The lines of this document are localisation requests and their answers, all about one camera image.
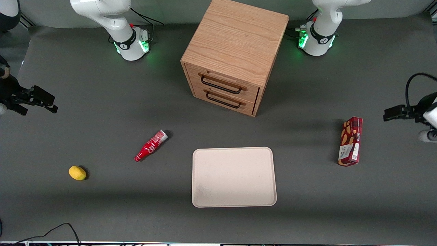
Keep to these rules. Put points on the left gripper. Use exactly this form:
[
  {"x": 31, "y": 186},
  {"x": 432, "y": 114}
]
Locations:
[{"x": 419, "y": 108}]

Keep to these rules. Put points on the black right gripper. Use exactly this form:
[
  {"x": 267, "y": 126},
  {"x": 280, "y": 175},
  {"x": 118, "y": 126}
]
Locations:
[{"x": 10, "y": 91}]

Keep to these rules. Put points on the red cookie box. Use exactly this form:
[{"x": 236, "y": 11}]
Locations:
[{"x": 351, "y": 143}]

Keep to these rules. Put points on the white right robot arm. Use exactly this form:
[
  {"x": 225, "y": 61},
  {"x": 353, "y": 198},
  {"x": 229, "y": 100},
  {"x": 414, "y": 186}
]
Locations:
[{"x": 112, "y": 20}]

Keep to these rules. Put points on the beige rectangular tray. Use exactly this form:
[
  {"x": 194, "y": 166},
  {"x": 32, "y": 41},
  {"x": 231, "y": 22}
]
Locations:
[{"x": 234, "y": 177}]

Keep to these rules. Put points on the yellow lemon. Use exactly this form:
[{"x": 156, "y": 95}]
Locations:
[{"x": 77, "y": 173}]

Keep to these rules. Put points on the red cola bottle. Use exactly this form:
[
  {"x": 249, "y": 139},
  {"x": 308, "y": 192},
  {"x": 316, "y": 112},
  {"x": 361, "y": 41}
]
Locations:
[{"x": 150, "y": 146}]

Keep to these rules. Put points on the wooden two-drawer cabinet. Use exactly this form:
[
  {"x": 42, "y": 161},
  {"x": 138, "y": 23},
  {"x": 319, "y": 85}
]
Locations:
[{"x": 239, "y": 41}]

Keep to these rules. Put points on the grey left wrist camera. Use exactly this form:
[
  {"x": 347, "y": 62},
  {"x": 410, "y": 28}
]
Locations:
[{"x": 428, "y": 136}]

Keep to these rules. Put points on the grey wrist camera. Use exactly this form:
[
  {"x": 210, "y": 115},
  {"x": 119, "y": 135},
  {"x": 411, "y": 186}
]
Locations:
[
  {"x": 2, "y": 109},
  {"x": 428, "y": 136}
]

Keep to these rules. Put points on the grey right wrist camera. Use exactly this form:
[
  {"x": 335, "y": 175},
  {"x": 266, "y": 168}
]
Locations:
[{"x": 2, "y": 109}]

